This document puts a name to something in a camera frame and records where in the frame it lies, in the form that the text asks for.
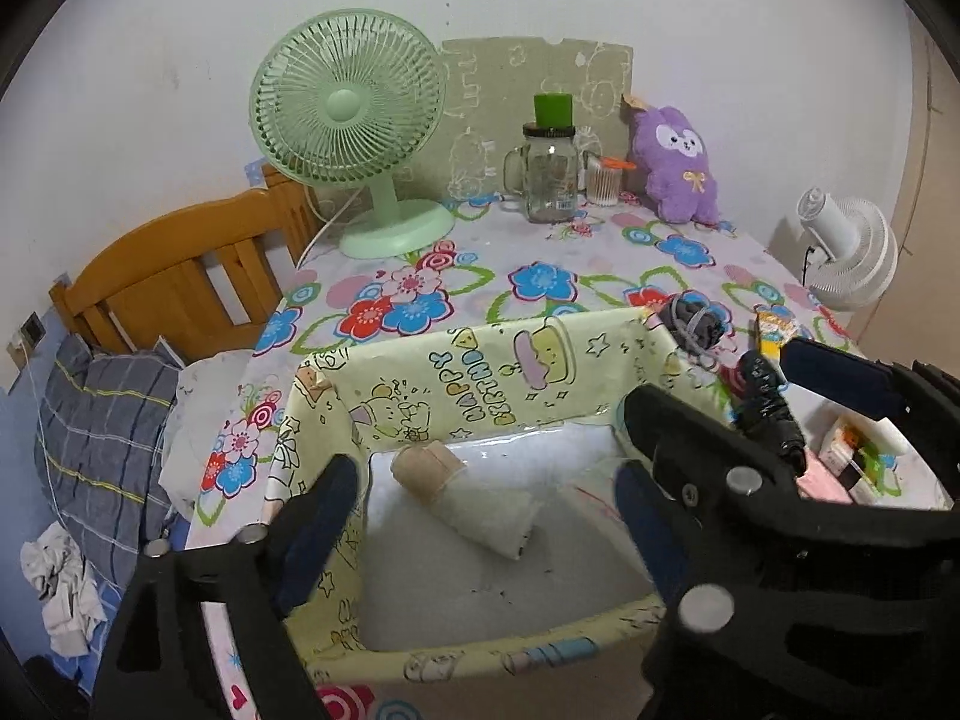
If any blue bed sheet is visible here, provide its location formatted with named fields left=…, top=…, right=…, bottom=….
left=0, top=382, right=188, bottom=691

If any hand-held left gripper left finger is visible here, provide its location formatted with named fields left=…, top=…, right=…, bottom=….
left=90, top=454, right=362, bottom=720

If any grey plaid pillow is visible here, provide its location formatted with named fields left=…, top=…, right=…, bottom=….
left=34, top=334, right=185, bottom=593

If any white circulator fan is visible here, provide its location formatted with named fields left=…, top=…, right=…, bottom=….
left=795, top=187, right=899, bottom=310

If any white box with colourful packets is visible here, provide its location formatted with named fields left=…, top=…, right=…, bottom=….
left=814, top=409, right=957, bottom=507

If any white bedding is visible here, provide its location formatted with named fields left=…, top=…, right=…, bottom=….
left=161, top=349, right=260, bottom=500

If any green desk fan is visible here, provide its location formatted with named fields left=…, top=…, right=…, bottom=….
left=249, top=9, right=456, bottom=261

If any white fan cable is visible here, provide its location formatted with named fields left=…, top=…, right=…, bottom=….
left=296, top=187, right=353, bottom=271

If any beige cartoon printed board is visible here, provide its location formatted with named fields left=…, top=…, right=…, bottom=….
left=439, top=36, right=635, bottom=203

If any cartoon printed tissue pack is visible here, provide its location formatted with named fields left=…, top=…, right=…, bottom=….
left=752, top=306, right=802, bottom=358

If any wooden bed headboard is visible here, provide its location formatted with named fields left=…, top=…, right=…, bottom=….
left=49, top=180, right=320, bottom=357

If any purple plush toy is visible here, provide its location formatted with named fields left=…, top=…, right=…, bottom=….
left=626, top=106, right=725, bottom=226

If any floral tablecloth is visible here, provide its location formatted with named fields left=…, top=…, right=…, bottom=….
left=184, top=191, right=871, bottom=720

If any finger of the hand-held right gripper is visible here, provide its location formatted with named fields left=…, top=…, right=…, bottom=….
left=624, top=386, right=960, bottom=541
left=782, top=336, right=960, bottom=425

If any pink packet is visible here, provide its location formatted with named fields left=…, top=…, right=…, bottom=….
left=796, top=465, right=856, bottom=503

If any glass mug jar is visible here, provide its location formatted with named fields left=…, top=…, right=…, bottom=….
left=502, top=124, right=582, bottom=224

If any beige cabinet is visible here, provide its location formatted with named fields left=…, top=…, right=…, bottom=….
left=892, top=11, right=960, bottom=361

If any dark grey drawstring pouch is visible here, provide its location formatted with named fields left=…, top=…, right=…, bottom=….
left=658, top=294, right=730, bottom=361

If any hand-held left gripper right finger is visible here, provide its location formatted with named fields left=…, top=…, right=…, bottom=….
left=613, top=457, right=960, bottom=720

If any cotton swab container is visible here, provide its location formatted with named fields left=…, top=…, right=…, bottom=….
left=583, top=156, right=627, bottom=209

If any yellow printed fabric storage box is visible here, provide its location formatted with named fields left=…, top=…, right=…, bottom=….
left=262, top=306, right=740, bottom=683

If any white crumpled cloth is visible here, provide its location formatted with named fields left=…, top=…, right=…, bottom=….
left=19, top=521, right=110, bottom=657

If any rolled beige sock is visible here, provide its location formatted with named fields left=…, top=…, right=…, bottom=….
left=390, top=442, right=539, bottom=562

